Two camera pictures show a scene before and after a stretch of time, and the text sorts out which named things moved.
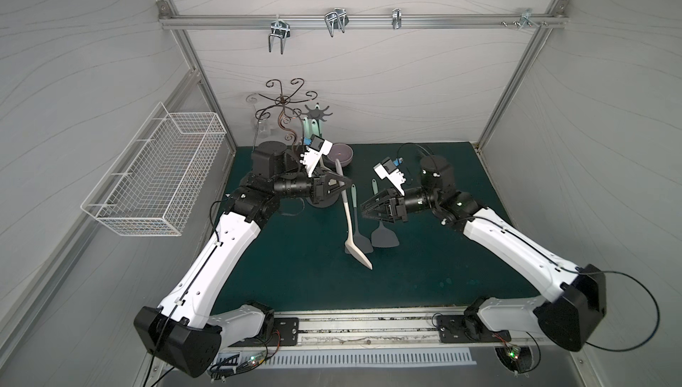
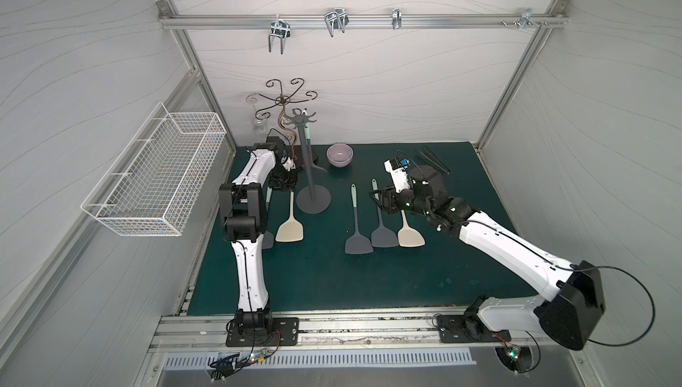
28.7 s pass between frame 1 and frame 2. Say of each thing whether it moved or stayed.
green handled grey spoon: moved
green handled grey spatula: stayed
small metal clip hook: stayed
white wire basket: stayed
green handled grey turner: stayed
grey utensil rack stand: moved
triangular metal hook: stayed
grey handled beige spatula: moved
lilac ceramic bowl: stayed
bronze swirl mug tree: stayed
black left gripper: moved
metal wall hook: stayed
